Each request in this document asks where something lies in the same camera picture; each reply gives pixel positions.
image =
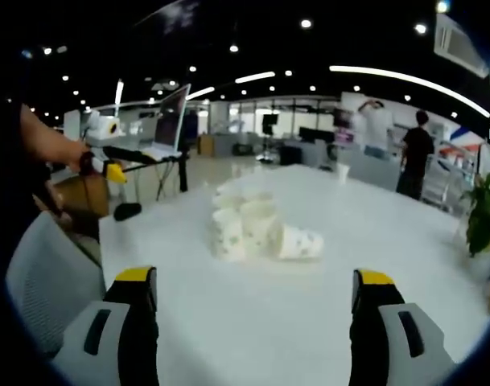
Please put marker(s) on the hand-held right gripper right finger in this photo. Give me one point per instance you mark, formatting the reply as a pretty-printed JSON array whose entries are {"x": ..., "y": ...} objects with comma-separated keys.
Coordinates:
[{"x": 389, "y": 346}]

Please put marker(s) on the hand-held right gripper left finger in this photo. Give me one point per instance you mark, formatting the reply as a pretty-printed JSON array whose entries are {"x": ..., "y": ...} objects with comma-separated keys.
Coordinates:
[{"x": 108, "y": 346}]

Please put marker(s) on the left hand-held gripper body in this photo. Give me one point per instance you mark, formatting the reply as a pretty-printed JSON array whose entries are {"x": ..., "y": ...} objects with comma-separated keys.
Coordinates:
[{"x": 104, "y": 128}]

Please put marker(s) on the small white cup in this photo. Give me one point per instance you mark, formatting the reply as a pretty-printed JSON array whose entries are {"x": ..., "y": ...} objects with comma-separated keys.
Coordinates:
[{"x": 343, "y": 173}]

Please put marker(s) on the person's left hand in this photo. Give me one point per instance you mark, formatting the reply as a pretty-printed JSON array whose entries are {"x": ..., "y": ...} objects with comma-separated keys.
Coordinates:
[{"x": 76, "y": 158}]

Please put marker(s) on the small black object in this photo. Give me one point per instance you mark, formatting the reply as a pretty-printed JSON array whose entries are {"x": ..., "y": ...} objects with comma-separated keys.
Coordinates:
[{"x": 128, "y": 211}]

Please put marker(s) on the brown cardboard box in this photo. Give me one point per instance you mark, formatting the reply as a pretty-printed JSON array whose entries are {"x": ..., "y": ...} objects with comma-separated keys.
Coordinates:
[{"x": 81, "y": 195}]

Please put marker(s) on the open laptop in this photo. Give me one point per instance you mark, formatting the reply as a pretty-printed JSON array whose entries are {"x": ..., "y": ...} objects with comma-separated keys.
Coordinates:
[{"x": 170, "y": 120}]

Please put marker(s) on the grey mesh chair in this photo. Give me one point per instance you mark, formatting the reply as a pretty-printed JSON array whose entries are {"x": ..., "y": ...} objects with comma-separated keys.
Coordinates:
[{"x": 51, "y": 281}]

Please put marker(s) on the small brown box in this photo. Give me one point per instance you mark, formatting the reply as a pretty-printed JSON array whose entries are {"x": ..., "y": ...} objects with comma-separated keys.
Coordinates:
[{"x": 206, "y": 145}]

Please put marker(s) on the person's dark clothing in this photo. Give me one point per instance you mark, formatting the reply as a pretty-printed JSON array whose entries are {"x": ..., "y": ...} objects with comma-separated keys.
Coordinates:
[{"x": 11, "y": 169}]

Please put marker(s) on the white table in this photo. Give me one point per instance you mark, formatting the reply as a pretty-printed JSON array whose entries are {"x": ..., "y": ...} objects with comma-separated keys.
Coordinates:
[{"x": 252, "y": 321}]

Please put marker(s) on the green potted plant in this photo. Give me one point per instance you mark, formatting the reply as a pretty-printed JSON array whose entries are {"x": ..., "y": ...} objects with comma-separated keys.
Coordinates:
[{"x": 484, "y": 217}]

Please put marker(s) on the dark screen on tripod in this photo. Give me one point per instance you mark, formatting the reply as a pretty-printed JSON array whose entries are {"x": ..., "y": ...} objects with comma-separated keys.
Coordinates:
[{"x": 270, "y": 124}]

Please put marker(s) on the long curved ceiling light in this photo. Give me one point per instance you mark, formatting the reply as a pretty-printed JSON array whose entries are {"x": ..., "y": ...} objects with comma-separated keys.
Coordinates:
[{"x": 405, "y": 80}]

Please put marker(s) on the ceiling air vent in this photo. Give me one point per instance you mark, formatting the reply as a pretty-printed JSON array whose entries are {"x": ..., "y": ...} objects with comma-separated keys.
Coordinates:
[{"x": 458, "y": 44}]

